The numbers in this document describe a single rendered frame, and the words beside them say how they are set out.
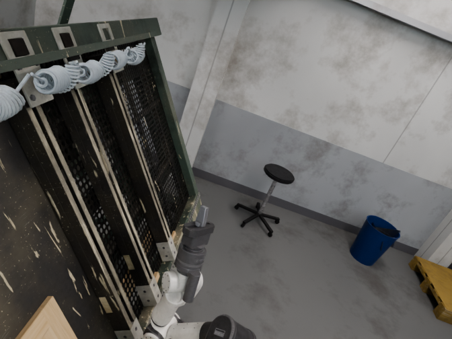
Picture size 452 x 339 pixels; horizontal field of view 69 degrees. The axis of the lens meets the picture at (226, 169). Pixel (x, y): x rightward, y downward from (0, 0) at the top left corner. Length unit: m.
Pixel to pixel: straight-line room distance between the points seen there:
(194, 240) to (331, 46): 3.33
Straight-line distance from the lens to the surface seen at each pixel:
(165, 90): 2.20
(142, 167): 1.61
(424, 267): 5.06
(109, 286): 1.30
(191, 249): 1.05
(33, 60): 0.83
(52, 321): 1.16
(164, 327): 1.29
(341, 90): 4.17
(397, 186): 4.84
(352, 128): 4.34
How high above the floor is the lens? 2.21
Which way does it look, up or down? 26 degrees down
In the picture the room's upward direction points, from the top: 22 degrees clockwise
